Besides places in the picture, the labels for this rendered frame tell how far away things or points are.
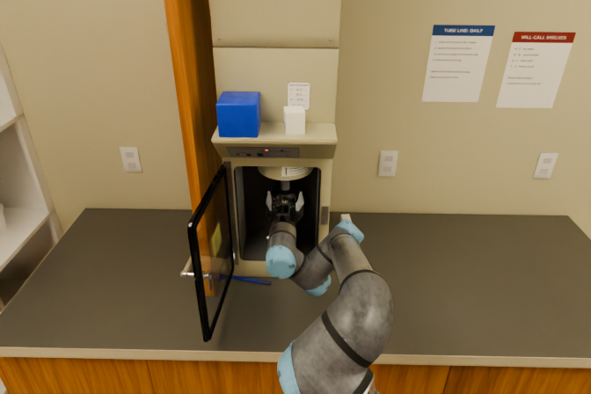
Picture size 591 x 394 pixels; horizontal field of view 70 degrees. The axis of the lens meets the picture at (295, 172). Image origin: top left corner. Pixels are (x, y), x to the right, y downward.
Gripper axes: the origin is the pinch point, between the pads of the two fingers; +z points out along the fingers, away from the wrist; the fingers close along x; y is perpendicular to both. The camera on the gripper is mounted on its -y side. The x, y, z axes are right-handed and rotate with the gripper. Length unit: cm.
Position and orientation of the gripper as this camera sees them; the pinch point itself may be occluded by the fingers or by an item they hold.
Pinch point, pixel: (285, 199)
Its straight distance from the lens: 137.1
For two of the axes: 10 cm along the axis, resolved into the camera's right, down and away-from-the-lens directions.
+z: 0.2, -4.9, 8.7
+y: 0.1, -8.7, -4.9
